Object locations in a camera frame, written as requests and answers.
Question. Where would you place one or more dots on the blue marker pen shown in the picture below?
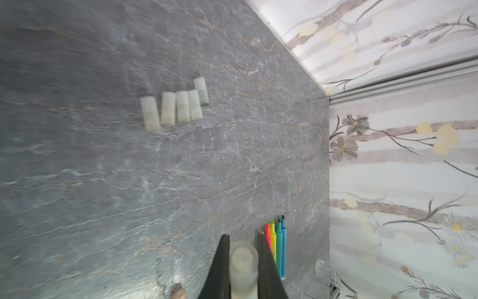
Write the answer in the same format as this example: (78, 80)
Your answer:
(284, 247)

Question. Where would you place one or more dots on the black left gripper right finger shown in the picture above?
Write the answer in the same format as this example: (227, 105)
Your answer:
(269, 281)

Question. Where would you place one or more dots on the clear plastic cup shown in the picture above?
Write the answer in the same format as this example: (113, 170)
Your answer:
(322, 269)

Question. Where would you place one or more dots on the clear pen cap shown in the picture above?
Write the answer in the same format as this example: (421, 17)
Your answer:
(150, 112)
(183, 110)
(243, 267)
(201, 87)
(168, 108)
(194, 105)

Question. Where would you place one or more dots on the yellow marker pen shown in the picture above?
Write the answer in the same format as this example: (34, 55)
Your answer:
(272, 235)

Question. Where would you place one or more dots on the green marker pen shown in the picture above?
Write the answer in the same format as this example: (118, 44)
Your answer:
(279, 246)

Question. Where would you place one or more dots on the pink marker pen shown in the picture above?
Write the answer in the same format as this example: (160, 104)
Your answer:
(268, 236)

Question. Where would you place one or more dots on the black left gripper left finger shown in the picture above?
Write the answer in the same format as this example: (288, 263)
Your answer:
(217, 284)

